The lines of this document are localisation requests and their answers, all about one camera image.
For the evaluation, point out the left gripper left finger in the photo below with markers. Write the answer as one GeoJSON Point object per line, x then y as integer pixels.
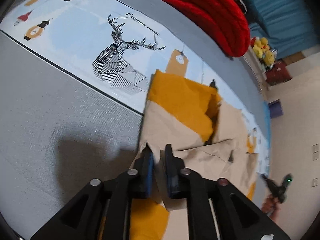
{"type": "Point", "coordinates": [144, 166]}

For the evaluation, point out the light blue printed bed runner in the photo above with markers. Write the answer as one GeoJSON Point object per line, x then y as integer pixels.
{"type": "Point", "coordinates": [116, 46]}

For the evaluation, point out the grey bed sheet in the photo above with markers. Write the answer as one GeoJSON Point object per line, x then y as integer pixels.
{"type": "Point", "coordinates": [57, 133]}

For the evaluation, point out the person's right hand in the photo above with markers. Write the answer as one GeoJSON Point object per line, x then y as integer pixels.
{"type": "Point", "coordinates": [271, 206]}

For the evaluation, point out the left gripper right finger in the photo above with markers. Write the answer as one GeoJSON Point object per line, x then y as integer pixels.
{"type": "Point", "coordinates": [176, 182]}

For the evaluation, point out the beige and mustard hooded jacket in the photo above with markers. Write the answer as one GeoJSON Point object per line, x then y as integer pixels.
{"type": "Point", "coordinates": [210, 136]}

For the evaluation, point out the red folded quilt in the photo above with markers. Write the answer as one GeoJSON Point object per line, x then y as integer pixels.
{"type": "Point", "coordinates": [222, 20]}

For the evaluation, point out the yellow plush toys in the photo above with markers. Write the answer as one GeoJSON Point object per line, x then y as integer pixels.
{"type": "Point", "coordinates": [263, 51]}

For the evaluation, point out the blue curtain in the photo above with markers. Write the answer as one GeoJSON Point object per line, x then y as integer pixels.
{"type": "Point", "coordinates": [290, 26]}

